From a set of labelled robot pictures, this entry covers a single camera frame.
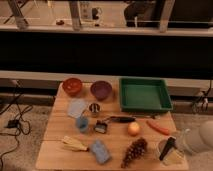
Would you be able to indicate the orange carrot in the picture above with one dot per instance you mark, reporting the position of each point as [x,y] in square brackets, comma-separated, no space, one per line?
[157,128]

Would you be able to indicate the black handled brush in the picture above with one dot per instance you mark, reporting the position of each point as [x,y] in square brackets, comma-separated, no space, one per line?
[102,125]

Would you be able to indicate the peach apple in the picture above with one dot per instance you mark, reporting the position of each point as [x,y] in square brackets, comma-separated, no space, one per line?
[133,129]

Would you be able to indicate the small metal cup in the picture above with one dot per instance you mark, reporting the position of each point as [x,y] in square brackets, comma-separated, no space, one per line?
[94,108]

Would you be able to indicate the red bowl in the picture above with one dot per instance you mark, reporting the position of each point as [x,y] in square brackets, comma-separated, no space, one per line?
[72,86]

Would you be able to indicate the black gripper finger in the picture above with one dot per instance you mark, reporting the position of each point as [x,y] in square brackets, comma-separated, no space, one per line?
[168,145]

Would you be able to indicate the blue sponge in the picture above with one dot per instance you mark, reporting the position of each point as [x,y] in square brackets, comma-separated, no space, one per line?
[101,153]

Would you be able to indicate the purple grape bunch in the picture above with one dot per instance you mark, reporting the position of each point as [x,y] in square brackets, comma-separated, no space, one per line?
[135,151]

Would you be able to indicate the yellow wedge block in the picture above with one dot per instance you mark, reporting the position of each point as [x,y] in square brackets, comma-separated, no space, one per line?
[174,156]

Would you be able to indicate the green plastic tray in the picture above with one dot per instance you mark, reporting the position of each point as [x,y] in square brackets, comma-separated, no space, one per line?
[144,95]

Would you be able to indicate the blue paper cup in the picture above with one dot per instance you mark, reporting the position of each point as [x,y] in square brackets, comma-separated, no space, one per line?
[82,124]

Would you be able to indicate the purple bowl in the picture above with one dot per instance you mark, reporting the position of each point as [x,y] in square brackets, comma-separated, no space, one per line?
[101,90]

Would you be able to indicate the black power adapter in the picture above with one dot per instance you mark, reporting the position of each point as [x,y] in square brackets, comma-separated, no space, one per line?
[13,123]

